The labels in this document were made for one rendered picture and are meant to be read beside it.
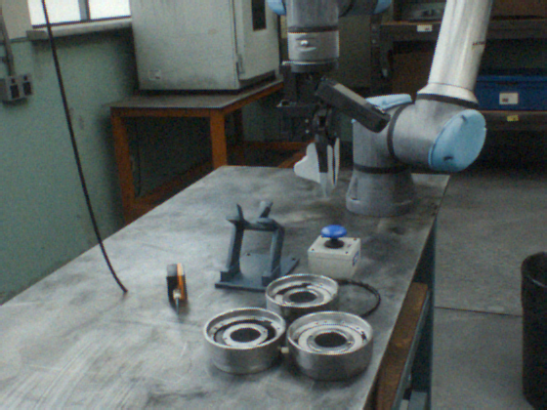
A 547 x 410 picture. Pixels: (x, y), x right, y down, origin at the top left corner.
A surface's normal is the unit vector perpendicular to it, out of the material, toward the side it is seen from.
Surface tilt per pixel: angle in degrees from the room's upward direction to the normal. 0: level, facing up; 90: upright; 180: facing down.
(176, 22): 90
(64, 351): 0
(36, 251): 90
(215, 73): 89
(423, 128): 69
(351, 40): 90
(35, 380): 0
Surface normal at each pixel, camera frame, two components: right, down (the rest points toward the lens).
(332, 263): -0.35, 0.31
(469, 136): 0.62, 0.33
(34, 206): 0.94, 0.06
